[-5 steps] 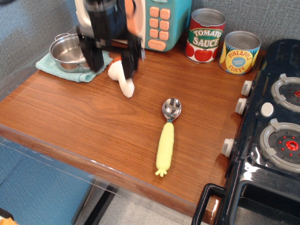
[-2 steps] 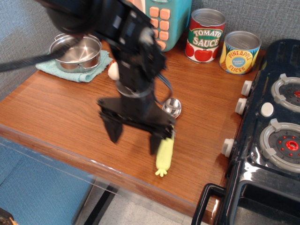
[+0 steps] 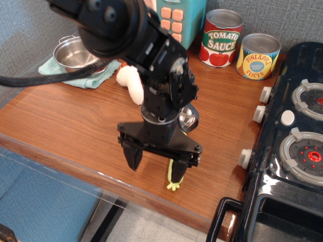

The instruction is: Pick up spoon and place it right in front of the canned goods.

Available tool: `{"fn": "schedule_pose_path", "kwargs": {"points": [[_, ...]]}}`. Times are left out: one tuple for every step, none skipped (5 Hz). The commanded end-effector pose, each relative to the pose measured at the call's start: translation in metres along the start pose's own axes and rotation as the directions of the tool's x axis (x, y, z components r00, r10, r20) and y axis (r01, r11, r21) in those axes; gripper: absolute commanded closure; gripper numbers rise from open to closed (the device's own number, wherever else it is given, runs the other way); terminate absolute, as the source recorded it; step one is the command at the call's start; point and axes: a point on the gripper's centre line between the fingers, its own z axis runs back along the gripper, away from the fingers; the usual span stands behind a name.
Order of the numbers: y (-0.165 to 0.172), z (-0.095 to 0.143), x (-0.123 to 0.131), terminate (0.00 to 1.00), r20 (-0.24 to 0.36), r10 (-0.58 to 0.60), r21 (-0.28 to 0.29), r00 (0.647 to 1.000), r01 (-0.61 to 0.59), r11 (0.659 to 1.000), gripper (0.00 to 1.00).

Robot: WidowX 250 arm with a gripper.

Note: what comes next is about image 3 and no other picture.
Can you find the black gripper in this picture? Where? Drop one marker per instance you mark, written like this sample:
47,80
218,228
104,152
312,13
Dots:
165,140

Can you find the spoon with yellow-green handle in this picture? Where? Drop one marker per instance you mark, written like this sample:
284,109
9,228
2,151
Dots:
187,120

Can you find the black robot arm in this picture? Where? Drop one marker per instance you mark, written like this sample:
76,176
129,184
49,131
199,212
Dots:
127,30

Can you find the white plush mushroom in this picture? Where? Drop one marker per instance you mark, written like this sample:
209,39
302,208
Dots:
128,76

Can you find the light teal cloth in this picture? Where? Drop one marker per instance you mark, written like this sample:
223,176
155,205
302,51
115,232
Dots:
51,67

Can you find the black toy stove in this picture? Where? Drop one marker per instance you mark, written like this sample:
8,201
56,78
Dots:
283,187

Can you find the small steel pot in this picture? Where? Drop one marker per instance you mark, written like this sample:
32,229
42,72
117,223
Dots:
71,55

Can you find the teal toy microwave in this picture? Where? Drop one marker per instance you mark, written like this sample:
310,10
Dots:
182,19

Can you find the tomato sauce can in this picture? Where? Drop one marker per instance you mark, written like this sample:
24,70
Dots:
222,30

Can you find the pineapple slices can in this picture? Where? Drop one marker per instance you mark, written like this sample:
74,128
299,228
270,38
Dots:
258,55

